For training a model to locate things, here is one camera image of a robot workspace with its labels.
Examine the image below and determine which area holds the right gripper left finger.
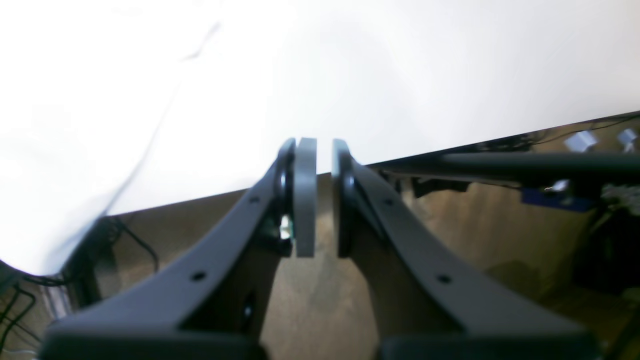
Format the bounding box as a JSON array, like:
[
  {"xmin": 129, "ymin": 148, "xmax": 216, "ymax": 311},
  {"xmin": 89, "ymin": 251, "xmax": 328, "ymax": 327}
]
[{"xmin": 39, "ymin": 137, "xmax": 317, "ymax": 360}]

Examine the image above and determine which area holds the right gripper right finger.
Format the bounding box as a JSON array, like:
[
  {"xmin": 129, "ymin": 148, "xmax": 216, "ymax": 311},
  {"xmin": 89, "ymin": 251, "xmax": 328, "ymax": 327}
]
[{"xmin": 331, "ymin": 139, "xmax": 601, "ymax": 360}]

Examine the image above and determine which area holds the white T-shirt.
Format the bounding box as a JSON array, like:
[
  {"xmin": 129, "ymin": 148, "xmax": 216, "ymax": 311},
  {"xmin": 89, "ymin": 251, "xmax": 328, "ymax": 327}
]
[{"xmin": 1, "ymin": 0, "xmax": 304, "ymax": 276}]

